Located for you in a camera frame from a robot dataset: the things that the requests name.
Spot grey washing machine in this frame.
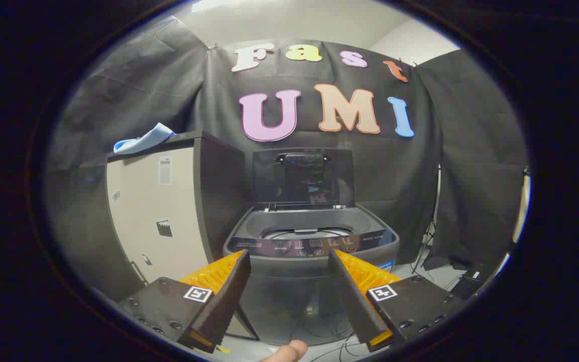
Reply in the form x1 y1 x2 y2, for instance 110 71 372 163
223 201 401 347

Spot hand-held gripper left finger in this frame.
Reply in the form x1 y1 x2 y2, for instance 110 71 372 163
119 249 251 354

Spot black hanging cables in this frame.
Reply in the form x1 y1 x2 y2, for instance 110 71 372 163
411 221 441 276

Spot light blue shirt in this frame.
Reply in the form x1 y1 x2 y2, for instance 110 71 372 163
113 123 175 154

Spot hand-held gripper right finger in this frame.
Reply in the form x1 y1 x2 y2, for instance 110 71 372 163
328 249 466 352

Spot beige cabinet with dark top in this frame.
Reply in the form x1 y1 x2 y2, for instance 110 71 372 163
105 130 246 302

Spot black backdrop cloth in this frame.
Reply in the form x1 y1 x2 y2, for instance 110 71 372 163
46 15 530 302

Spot black box on floor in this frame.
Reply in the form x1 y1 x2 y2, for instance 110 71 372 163
450 265 487 300

